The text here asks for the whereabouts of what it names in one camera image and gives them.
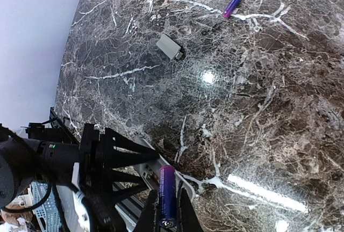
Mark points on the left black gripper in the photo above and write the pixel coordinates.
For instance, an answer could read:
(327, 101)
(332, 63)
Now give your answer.
(112, 150)

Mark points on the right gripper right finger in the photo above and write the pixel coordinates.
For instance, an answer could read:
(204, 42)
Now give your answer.
(187, 220)

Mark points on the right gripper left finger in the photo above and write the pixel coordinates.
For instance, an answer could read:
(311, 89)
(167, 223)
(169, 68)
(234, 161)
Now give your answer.
(148, 220)

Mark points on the blue battery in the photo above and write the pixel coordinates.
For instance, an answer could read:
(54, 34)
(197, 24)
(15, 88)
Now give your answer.
(167, 197)
(230, 8)

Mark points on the grey remote control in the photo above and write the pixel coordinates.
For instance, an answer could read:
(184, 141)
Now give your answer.
(155, 172)

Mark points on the grey battery cover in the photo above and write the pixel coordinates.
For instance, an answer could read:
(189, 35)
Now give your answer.
(169, 47)

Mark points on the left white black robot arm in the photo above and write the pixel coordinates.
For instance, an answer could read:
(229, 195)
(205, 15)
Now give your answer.
(27, 160)

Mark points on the black front rail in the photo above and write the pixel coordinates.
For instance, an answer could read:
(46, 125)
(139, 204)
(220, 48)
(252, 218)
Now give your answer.
(66, 135)

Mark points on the white slotted cable duct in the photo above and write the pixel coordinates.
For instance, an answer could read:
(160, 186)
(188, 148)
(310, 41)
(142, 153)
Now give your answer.
(47, 214)

